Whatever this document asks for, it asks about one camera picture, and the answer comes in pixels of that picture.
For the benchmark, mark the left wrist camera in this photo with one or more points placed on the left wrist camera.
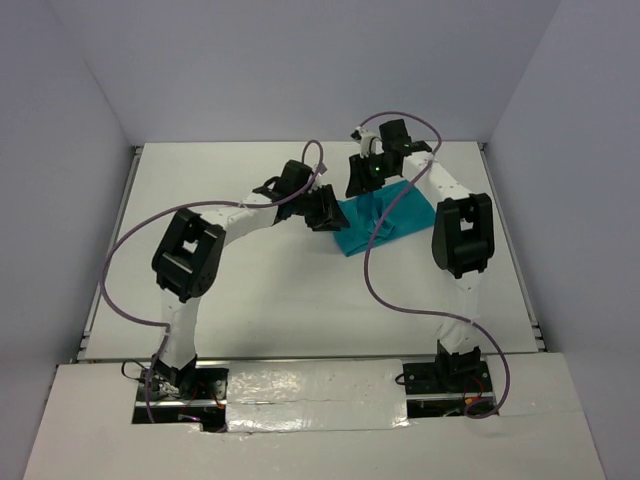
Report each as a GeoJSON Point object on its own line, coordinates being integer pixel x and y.
{"type": "Point", "coordinates": [319, 170]}

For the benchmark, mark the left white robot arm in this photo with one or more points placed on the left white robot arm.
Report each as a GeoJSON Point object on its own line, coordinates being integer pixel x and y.
{"type": "Point", "coordinates": [187, 259]}

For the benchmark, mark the silver taped panel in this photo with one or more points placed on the silver taped panel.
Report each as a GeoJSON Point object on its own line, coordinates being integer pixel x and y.
{"type": "Point", "coordinates": [315, 396]}

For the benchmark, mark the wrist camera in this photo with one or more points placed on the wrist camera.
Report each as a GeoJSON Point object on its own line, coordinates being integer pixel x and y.
{"type": "Point", "coordinates": [368, 141]}
{"type": "Point", "coordinates": [319, 170]}

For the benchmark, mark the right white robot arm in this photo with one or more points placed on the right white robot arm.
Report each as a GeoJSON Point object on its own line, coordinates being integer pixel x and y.
{"type": "Point", "coordinates": [463, 240]}

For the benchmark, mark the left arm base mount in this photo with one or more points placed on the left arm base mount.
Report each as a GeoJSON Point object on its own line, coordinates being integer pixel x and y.
{"type": "Point", "coordinates": [202, 401]}

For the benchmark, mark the teal t shirt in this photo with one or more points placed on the teal t shirt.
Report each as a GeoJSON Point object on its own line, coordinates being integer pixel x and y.
{"type": "Point", "coordinates": [412, 214]}

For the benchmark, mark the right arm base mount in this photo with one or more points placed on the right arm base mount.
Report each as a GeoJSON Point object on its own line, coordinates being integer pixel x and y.
{"type": "Point", "coordinates": [450, 385]}

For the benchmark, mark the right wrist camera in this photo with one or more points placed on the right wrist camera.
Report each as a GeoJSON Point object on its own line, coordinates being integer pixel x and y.
{"type": "Point", "coordinates": [368, 141]}

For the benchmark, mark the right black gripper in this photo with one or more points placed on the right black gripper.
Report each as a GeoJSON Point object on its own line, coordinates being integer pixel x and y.
{"type": "Point", "coordinates": [359, 181]}

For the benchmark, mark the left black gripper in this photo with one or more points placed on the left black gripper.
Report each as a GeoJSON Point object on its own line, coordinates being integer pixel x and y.
{"type": "Point", "coordinates": [329, 215]}

